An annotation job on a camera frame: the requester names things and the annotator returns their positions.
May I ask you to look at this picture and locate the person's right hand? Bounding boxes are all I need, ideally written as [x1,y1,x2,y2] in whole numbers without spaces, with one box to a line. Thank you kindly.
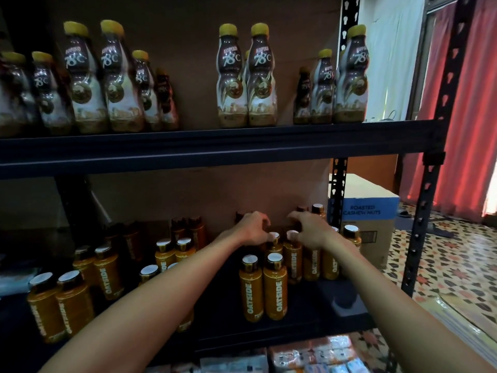
[287,210,343,252]

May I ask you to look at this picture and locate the person's left hand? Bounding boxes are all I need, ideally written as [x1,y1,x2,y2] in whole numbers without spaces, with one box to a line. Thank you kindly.
[225,210,273,247]

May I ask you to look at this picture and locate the orange Oatside bottles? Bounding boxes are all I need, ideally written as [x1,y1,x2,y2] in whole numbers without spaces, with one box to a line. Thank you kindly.
[25,202,363,344]

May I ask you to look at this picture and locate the black metal shelf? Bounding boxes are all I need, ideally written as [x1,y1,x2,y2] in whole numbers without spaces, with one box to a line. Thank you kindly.
[0,0,478,373]

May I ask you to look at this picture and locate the row of yellow-capped coffee bottles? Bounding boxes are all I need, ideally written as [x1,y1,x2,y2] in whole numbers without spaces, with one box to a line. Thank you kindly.
[0,19,372,138]

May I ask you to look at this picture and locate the person's right forearm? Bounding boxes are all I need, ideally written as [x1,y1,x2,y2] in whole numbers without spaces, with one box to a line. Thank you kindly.
[326,237,497,373]

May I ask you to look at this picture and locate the person's left forearm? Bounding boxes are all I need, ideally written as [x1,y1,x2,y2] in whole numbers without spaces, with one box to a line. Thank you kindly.
[39,233,245,373]

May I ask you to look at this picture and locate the blue white cashew carton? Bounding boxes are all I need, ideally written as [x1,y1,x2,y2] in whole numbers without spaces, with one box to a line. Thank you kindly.
[330,173,401,270]

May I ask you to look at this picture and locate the brown wooden cabinet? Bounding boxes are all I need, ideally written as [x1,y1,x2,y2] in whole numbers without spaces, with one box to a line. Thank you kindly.
[345,155,399,191]

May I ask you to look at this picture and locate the dark floor mat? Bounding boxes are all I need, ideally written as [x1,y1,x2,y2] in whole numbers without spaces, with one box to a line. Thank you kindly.
[394,209,459,239]

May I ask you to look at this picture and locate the row of orange blue packets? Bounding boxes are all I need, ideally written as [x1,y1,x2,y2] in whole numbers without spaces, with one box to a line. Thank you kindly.
[268,334,371,373]

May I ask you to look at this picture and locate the stack of pink white boxes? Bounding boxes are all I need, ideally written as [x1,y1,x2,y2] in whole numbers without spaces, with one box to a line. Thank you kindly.
[198,349,269,373]

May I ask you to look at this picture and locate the red curtain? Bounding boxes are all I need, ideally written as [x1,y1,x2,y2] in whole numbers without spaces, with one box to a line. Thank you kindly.
[400,0,497,222]

